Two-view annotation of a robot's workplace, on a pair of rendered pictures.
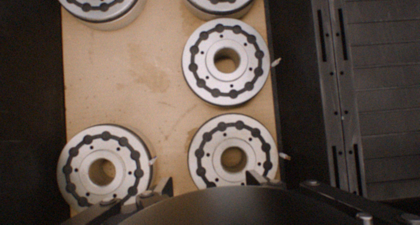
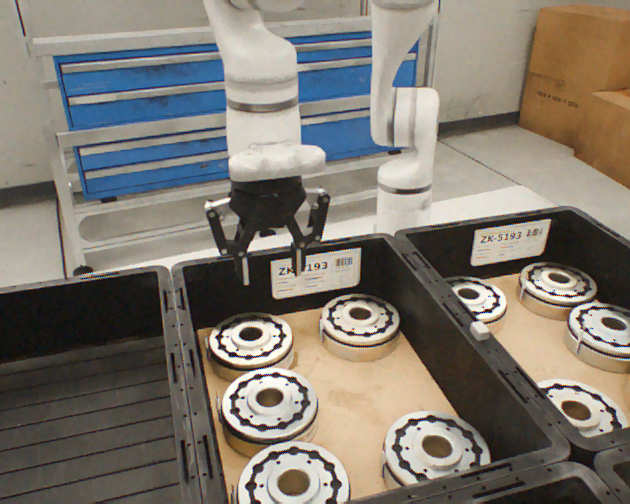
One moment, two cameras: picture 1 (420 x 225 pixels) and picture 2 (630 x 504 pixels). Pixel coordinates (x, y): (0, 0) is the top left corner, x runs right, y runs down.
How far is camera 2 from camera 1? 0.55 m
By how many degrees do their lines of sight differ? 63
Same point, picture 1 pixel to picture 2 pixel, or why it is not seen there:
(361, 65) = (95, 454)
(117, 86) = (380, 387)
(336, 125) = (181, 318)
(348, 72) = (169, 346)
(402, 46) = (28, 485)
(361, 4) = not seen: outside the picture
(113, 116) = (374, 365)
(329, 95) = (186, 332)
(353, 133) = (168, 316)
